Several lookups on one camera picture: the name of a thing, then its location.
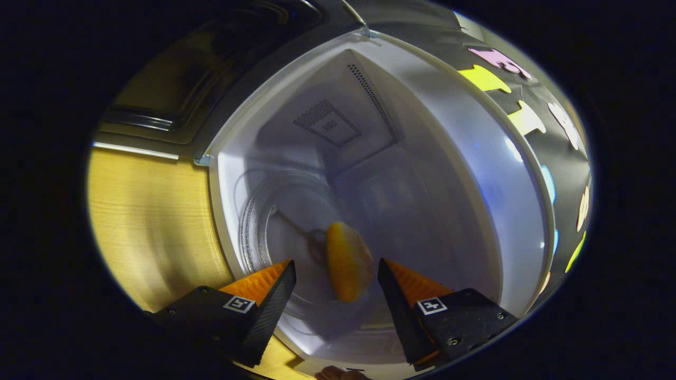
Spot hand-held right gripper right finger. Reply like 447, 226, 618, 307
377, 258, 518, 372

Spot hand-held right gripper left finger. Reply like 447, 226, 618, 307
145, 259, 297, 368

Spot orange bread bun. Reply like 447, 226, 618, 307
326, 222, 374, 302

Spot white microwave oven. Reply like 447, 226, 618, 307
98, 0, 555, 370

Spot glass microwave turntable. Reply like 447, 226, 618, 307
240, 174, 370, 328

